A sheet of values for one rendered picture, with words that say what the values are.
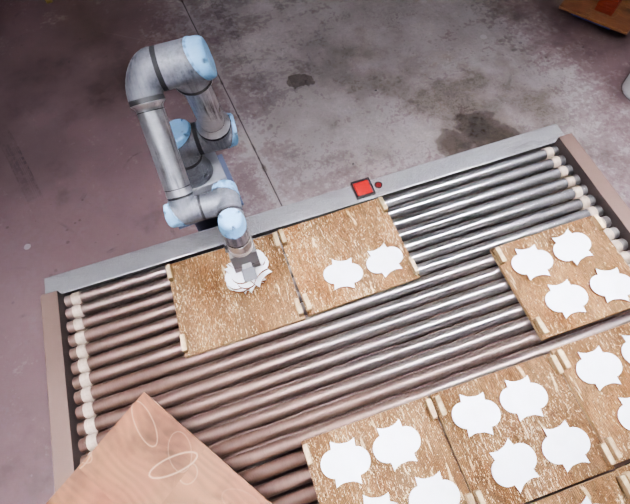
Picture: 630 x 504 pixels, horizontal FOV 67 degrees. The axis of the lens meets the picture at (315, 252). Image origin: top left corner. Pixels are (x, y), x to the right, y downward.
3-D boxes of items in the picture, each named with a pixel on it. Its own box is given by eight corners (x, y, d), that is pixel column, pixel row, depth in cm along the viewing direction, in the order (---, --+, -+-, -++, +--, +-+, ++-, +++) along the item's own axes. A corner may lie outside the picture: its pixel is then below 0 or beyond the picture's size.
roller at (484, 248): (77, 378, 159) (70, 374, 154) (592, 208, 182) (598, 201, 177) (79, 392, 157) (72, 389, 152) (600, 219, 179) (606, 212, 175)
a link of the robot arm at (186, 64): (196, 131, 177) (145, 35, 123) (235, 121, 178) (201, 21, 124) (204, 161, 174) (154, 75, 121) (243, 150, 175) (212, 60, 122)
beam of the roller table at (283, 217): (52, 284, 177) (43, 278, 172) (550, 133, 201) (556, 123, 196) (54, 305, 173) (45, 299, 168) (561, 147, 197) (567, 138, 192)
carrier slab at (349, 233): (277, 232, 176) (277, 230, 175) (380, 199, 181) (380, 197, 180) (308, 317, 161) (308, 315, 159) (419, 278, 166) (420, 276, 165)
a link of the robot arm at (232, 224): (240, 201, 134) (247, 226, 130) (247, 221, 144) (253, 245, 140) (213, 208, 133) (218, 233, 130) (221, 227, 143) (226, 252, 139)
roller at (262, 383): (84, 438, 150) (76, 437, 146) (624, 252, 173) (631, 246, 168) (85, 454, 148) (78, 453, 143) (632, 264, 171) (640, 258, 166)
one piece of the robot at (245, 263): (229, 269, 139) (239, 290, 154) (259, 260, 140) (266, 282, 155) (220, 235, 144) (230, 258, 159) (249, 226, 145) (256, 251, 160)
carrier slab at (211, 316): (167, 267, 171) (166, 265, 170) (277, 234, 176) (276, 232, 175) (186, 358, 156) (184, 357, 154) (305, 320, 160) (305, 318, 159)
